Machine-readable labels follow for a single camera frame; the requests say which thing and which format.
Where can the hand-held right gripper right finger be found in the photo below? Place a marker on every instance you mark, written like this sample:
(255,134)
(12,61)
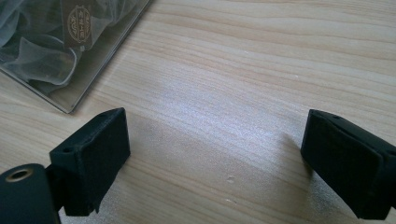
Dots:
(345,161)

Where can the brown round-print label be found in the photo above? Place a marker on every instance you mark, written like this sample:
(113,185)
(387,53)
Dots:
(77,25)

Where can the white mesh fabric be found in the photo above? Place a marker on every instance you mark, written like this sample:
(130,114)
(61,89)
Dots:
(34,46)

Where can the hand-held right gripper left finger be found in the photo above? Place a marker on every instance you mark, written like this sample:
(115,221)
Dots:
(93,168)

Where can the clear plastic packaged garment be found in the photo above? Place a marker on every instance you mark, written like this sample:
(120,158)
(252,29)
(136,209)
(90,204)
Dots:
(93,62)

